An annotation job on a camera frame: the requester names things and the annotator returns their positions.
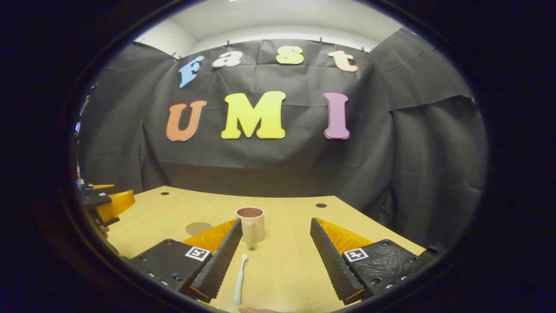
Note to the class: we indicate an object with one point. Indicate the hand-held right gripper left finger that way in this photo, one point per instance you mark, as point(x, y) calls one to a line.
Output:
point(219, 261)

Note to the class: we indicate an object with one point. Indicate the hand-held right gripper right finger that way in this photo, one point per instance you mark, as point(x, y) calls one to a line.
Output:
point(332, 261)

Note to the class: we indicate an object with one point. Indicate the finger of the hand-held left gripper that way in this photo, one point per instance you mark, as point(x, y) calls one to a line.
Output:
point(116, 204)

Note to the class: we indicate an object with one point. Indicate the white toothbrush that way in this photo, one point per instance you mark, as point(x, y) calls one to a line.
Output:
point(239, 282)

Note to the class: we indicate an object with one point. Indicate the brown round coaster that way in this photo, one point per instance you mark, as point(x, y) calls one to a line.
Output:
point(197, 228)

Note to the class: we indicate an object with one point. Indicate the beige cup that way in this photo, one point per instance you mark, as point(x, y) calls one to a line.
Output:
point(253, 228)

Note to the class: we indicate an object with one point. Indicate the wooden desktop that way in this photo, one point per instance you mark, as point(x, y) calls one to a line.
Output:
point(282, 269)

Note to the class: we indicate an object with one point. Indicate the black backdrop cloth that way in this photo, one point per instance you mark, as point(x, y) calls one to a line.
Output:
point(282, 165)

